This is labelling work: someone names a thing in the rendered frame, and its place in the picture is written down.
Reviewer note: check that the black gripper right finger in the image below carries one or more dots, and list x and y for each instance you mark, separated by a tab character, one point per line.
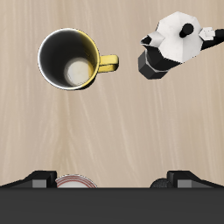
182	178

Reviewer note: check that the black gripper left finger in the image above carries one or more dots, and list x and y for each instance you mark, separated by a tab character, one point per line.
40	178

